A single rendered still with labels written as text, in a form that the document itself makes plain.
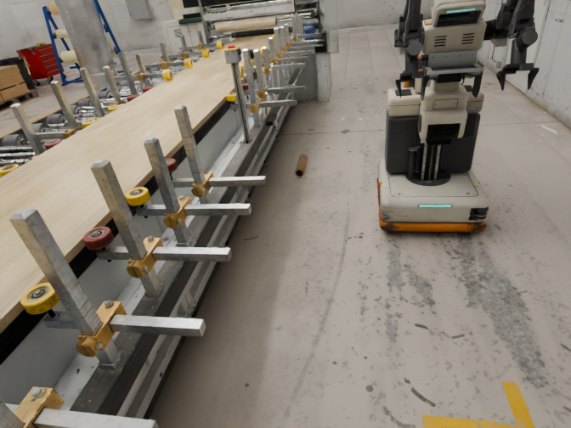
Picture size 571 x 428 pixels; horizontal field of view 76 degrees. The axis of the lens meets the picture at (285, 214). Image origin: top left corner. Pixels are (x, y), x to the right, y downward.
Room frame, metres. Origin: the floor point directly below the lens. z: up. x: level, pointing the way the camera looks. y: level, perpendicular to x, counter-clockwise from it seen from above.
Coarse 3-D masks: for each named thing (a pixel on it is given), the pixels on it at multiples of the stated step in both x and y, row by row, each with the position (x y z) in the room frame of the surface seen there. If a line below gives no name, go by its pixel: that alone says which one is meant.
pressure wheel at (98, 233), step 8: (88, 232) 0.96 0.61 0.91; (96, 232) 0.94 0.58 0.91; (104, 232) 0.95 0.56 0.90; (88, 240) 0.91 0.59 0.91; (96, 240) 0.91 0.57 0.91; (104, 240) 0.92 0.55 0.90; (112, 240) 0.94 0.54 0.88; (88, 248) 0.91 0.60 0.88; (96, 248) 0.90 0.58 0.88; (104, 248) 0.94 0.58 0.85
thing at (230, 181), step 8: (264, 176) 1.35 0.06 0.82; (176, 184) 1.41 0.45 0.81; (184, 184) 1.40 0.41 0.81; (192, 184) 1.39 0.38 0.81; (216, 184) 1.37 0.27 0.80; (224, 184) 1.36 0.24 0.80; (232, 184) 1.35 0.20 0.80; (240, 184) 1.34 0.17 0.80; (248, 184) 1.34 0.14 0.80; (256, 184) 1.33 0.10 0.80; (264, 184) 1.32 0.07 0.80
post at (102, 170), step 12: (96, 168) 0.85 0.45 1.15; (108, 168) 0.87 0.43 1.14; (96, 180) 0.86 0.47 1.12; (108, 180) 0.85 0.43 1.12; (108, 192) 0.85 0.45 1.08; (120, 192) 0.87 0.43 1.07; (108, 204) 0.86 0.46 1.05; (120, 204) 0.86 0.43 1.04; (120, 216) 0.85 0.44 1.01; (132, 216) 0.88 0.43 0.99; (120, 228) 0.86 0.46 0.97; (132, 228) 0.86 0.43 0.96; (132, 240) 0.85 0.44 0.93; (132, 252) 0.85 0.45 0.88; (144, 252) 0.87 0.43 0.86; (144, 276) 0.85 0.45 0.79; (156, 276) 0.88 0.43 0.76; (144, 288) 0.86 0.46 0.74; (156, 288) 0.86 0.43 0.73
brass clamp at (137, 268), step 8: (144, 240) 0.94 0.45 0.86; (160, 240) 0.95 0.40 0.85; (152, 248) 0.90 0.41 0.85; (144, 256) 0.86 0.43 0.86; (152, 256) 0.88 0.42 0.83; (136, 264) 0.83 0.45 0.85; (144, 264) 0.84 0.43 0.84; (152, 264) 0.87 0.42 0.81; (128, 272) 0.83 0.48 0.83; (136, 272) 0.83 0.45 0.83; (144, 272) 0.83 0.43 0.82
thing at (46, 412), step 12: (12, 408) 0.44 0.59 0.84; (48, 408) 0.43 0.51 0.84; (36, 420) 0.41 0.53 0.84; (48, 420) 0.40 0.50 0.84; (60, 420) 0.40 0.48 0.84; (72, 420) 0.40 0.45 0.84; (84, 420) 0.39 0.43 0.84; (96, 420) 0.39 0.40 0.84; (108, 420) 0.39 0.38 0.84; (120, 420) 0.38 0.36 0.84; (132, 420) 0.38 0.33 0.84; (144, 420) 0.38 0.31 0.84
